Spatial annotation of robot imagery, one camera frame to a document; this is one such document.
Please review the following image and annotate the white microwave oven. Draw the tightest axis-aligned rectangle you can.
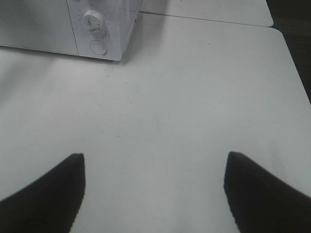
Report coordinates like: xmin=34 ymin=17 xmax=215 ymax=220
xmin=0 ymin=0 xmax=144 ymax=62

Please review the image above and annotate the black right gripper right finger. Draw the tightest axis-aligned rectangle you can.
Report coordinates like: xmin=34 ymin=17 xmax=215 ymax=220
xmin=224 ymin=151 xmax=311 ymax=233

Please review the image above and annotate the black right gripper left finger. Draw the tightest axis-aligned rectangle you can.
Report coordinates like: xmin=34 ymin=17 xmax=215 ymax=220
xmin=0 ymin=153 xmax=85 ymax=233

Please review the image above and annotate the round white door button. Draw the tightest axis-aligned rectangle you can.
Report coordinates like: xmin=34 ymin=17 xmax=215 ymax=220
xmin=89 ymin=40 xmax=107 ymax=55

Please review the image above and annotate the white timer knob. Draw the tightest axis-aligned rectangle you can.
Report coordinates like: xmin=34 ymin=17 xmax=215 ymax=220
xmin=81 ymin=10 xmax=105 ymax=33

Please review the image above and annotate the white microwave door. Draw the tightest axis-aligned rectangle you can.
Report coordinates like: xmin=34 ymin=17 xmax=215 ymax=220
xmin=0 ymin=0 xmax=78 ymax=54

